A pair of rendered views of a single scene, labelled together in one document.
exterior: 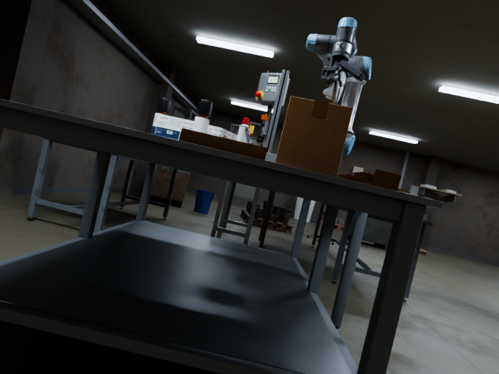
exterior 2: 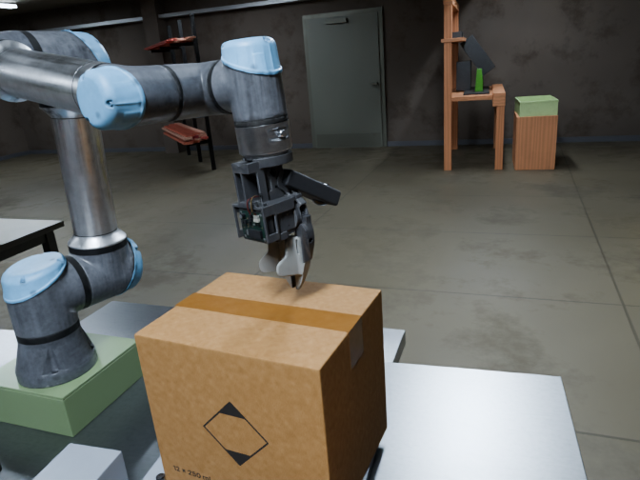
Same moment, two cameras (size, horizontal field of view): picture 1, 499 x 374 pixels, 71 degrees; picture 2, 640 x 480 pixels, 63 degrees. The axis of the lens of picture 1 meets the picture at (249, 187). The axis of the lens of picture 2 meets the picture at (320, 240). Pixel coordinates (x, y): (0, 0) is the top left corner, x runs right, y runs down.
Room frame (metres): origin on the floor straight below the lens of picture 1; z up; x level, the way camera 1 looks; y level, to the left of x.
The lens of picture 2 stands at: (1.18, 0.45, 1.47)
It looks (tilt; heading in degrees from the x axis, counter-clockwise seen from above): 19 degrees down; 287
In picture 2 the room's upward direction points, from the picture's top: 5 degrees counter-clockwise
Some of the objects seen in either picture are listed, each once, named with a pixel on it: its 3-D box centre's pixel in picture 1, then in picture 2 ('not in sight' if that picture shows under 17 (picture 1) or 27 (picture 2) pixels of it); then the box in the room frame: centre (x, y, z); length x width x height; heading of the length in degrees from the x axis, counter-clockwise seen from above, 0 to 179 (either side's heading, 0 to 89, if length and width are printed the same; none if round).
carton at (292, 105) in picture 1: (312, 142); (272, 385); (1.47, -0.22, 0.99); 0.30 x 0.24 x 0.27; 170
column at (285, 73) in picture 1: (274, 122); not in sight; (2.21, -0.06, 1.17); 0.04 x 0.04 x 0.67; 89
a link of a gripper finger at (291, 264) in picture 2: (330, 93); (290, 266); (1.43, -0.23, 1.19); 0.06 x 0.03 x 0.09; 60
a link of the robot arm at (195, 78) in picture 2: (344, 45); (196, 90); (1.56, -0.26, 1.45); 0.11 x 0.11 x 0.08; 68
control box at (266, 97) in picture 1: (272, 89); not in sight; (2.28, 0.00, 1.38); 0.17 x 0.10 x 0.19; 54
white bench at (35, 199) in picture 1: (119, 185); not in sight; (3.88, 1.41, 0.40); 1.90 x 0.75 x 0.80; 175
